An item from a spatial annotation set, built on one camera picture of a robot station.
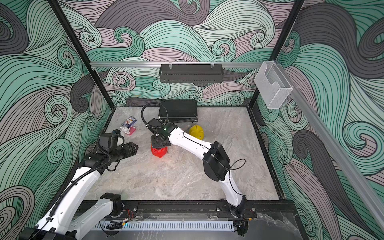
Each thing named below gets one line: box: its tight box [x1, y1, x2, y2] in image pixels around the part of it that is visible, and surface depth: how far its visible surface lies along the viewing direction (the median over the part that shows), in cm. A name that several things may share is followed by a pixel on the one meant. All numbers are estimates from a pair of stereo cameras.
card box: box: [121, 116, 137, 128], surface depth 111 cm
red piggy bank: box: [151, 145, 168, 158], surface depth 87 cm
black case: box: [159, 99, 198, 119], surface depth 117 cm
